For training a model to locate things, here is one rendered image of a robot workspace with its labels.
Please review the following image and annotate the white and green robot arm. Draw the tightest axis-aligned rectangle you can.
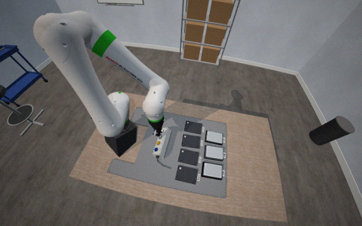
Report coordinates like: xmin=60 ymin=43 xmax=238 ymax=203
xmin=33 ymin=11 xmax=169 ymax=137

